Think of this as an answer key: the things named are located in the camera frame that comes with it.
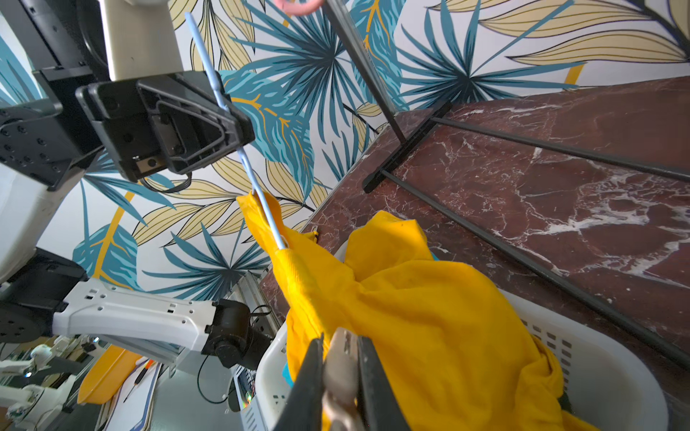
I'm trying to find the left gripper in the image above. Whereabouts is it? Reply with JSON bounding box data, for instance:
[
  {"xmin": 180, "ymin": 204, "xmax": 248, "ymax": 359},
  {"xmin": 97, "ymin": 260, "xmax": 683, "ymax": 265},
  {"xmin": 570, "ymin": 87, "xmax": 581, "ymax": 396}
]
[{"xmin": 1, "ymin": 66, "xmax": 255, "ymax": 191}]

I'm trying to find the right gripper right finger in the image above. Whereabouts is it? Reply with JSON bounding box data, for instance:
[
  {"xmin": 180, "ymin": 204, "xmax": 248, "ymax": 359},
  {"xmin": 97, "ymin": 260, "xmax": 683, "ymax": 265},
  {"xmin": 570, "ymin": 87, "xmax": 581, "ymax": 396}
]
[{"xmin": 357, "ymin": 337, "xmax": 411, "ymax": 431}]

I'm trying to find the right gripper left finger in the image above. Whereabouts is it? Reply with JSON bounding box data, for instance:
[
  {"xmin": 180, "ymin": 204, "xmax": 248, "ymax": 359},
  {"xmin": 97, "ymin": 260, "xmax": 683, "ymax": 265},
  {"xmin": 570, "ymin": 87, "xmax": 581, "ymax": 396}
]
[{"xmin": 274, "ymin": 336, "xmax": 325, "ymax": 431}]

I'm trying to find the beige clothespin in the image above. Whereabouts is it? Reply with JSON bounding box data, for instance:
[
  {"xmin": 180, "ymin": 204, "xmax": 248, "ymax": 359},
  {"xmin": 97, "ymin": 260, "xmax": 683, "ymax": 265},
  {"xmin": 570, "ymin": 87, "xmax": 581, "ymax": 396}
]
[{"xmin": 322, "ymin": 328, "xmax": 365, "ymax": 430}]

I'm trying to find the yellow t-shirt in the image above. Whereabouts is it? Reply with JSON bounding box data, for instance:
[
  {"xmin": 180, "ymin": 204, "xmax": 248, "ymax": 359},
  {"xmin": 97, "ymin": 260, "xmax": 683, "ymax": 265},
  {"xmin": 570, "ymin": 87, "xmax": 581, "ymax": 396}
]
[{"xmin": 238, "ymin": 195, "xmax": 589, "ymax": 430}]

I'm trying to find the light blue wire hanger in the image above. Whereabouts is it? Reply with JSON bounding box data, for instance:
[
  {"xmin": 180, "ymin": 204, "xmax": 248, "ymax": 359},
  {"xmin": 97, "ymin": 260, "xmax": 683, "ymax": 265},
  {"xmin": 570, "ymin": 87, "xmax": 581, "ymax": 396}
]
[{"xmin": 184, "ymin": 13, "xmax": 287, "ymax": 250}]

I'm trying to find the pink wire hanger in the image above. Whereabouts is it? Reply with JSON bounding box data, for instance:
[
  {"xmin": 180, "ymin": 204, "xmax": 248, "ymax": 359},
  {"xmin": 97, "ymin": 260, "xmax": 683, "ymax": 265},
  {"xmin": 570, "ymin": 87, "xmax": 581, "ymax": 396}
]
[{"xmin": 274, "ymin": 0, "xmax": 325, "ymax": 16}]

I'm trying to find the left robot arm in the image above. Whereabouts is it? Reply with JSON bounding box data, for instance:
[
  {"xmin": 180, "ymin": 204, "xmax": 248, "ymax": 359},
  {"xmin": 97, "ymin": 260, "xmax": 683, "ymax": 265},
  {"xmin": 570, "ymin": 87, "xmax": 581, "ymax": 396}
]
[{"xmin": 1, "ymin": 1, "xmax": 271, "ymax": 369}]

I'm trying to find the white plastic basket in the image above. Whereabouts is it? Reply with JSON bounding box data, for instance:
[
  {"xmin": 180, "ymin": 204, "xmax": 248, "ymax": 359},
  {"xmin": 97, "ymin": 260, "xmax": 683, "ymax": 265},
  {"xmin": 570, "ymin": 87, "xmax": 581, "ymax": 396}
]
[{"xmin": 254, "ymin": 239, "xmax": 670, "ymax": 431}]

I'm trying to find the black clothes rack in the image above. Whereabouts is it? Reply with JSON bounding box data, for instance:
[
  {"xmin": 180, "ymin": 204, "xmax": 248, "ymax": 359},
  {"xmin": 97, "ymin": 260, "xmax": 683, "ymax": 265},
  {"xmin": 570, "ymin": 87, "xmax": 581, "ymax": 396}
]
[{"xmin": 325, "ymin": 1, "xmax": 689, "ymax": 368}]

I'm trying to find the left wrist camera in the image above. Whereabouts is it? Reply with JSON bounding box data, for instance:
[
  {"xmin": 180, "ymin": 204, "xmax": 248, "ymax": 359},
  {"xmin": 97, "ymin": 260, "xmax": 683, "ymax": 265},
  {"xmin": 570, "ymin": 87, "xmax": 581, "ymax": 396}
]
[{"xmin": 99, "ymin": 0, "xmax": 183, "ymax": 81}]

